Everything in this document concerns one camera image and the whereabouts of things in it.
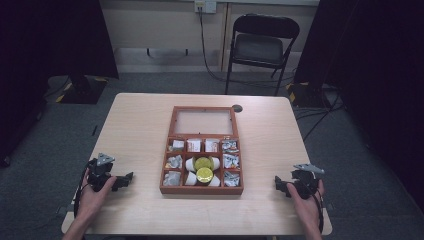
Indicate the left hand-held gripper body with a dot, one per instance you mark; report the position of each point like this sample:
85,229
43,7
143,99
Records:
99,173

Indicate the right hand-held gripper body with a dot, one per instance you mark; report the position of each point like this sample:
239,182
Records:
306,182

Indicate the person's right hand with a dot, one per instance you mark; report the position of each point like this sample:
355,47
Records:
310,210

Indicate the person's left hand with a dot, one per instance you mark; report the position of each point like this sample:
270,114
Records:
89,203

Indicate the silver foil packet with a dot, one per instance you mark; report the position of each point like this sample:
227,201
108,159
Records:
172,178
174,162
177,145

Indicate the silver printed packet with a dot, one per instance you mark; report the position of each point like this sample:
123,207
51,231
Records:
230,146
231,161
231,179

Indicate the white paper cup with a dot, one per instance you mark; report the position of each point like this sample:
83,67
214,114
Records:
190,179
189,164
216,163
215,181

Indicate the wooden compartment box with lid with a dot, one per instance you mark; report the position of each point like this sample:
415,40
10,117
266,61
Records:
173,130

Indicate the white red packet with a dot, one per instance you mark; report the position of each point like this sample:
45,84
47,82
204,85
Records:
193,145
211,145

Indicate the yellow lid round tin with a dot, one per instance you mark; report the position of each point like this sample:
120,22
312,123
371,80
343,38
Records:
204,175

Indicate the green lid round tin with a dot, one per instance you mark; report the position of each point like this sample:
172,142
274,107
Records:
204,163

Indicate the black stand base yellow tape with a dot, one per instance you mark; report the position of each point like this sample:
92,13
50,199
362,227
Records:
81,90
308,95

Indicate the black folding chair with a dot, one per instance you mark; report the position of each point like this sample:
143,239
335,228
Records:
258,50

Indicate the black curtain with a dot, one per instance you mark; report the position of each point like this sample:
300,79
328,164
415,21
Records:
373,66
50,36

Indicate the white wall socket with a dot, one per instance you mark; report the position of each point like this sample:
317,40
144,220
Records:
205,5

